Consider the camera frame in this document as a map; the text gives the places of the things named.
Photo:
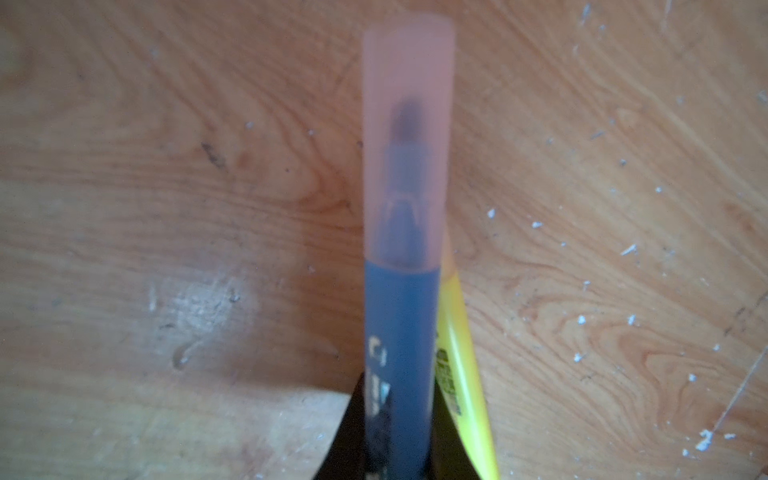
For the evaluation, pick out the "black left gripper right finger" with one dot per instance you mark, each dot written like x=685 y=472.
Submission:
x=448 y=457

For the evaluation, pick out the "blue marker pen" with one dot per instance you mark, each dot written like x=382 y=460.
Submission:
x=400 y=323

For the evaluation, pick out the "yellow highlighter pen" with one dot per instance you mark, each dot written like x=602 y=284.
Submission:
x=457 y=372

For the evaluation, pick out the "clear pen cap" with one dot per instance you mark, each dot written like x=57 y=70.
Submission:
x=408 y=68

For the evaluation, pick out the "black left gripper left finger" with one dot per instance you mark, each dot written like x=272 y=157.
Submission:
x=346 y=456

